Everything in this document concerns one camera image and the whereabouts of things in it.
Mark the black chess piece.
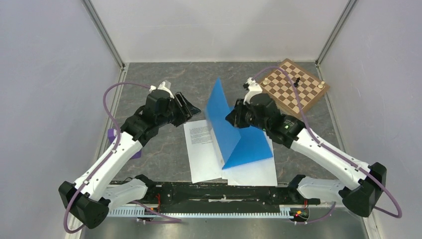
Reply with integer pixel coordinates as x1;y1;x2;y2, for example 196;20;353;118
294;77;301;88

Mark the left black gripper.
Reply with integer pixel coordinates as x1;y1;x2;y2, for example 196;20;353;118
157;92;201;127

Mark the slotted cable duct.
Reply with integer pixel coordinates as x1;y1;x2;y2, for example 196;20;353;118
108;205;309;219

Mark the blue file folder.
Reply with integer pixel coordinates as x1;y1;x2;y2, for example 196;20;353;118
205;78;273;169

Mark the purple camera stand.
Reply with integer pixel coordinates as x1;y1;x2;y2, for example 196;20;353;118
107;128;142;160

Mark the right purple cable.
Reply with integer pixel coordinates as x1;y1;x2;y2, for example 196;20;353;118
252;66;403;225

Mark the purple cable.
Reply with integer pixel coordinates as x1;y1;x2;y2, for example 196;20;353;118
252;66;403;225
62;82;183;234

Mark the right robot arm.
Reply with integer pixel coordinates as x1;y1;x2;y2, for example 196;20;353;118
225;93;387;217

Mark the wooden chessboard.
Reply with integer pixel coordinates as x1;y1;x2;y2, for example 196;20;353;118
256;58;330;119

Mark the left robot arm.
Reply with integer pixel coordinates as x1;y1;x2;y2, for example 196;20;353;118
59;89;201;229

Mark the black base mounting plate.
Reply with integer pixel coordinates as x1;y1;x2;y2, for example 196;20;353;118
108;180;321;215

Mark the printed white paper sheet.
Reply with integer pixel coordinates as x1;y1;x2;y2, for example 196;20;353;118
184;120;223;183

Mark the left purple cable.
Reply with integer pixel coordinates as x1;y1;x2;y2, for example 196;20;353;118
62;82;183;234

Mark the cream chess piece right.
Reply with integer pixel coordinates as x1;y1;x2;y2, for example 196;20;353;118
318;81;325;89

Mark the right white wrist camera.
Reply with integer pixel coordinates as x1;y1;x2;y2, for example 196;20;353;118
243;77;262;104

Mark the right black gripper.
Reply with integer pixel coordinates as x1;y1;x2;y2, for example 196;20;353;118
225;98;269;131

